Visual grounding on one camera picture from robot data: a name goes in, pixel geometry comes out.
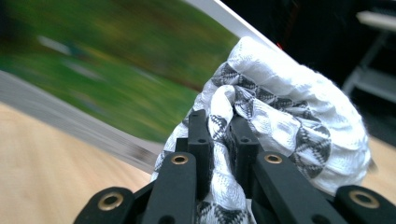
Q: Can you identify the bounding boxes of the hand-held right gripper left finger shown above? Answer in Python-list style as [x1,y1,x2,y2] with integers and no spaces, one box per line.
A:
[141,108,217,224]

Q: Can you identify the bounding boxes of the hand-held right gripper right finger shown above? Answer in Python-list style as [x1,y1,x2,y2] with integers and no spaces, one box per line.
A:
[226,115,347,224]

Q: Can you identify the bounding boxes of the white grey striped cloth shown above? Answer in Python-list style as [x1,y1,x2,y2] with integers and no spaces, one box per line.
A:
[150,35,374,224]

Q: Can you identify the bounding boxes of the caterpillar picture book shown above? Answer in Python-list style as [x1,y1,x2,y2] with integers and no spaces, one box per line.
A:
[0,0,283,175]

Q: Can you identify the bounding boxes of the white metal desk frame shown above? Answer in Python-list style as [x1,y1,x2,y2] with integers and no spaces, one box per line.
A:
[340,9,396,105]

